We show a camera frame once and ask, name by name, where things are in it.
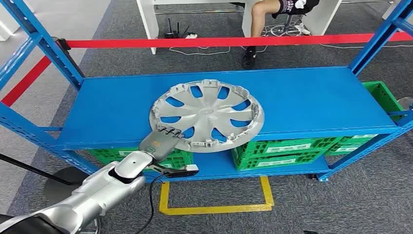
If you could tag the white power strip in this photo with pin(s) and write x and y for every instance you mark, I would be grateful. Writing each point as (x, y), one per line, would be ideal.
(191, 36)

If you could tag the white platform block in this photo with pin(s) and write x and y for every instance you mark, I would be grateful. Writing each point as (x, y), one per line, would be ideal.
(5, 30)

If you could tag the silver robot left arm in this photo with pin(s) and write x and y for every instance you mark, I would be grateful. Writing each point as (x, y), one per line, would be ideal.
(96, 193)

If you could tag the chrome chair base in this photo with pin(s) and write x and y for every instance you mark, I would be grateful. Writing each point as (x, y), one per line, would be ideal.
(288, 21)

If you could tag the black wifi router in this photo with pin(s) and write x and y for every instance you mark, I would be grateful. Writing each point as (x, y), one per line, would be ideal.
(171, 35)

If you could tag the chrome disc base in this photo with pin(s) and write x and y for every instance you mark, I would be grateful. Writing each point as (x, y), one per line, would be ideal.
(406, 102)

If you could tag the black pole stand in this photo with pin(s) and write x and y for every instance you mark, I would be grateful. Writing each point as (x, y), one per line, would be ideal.
(32, 168)

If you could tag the person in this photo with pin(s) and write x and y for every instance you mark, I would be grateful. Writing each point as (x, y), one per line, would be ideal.
(261, 16)

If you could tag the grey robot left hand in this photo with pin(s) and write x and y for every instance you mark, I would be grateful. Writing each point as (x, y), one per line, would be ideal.
(158, 145)

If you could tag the silver plastic hubcap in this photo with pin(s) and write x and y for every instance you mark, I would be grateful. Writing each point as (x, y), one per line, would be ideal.
(206, 113)

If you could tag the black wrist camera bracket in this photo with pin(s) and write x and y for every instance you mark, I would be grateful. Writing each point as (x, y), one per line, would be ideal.
(174, 174)

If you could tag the blue metal shelf rack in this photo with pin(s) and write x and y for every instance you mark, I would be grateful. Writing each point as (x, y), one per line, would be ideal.
(290, 103)

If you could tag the grey barrier stanchion post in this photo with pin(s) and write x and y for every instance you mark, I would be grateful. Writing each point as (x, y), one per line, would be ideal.
(75, 66)

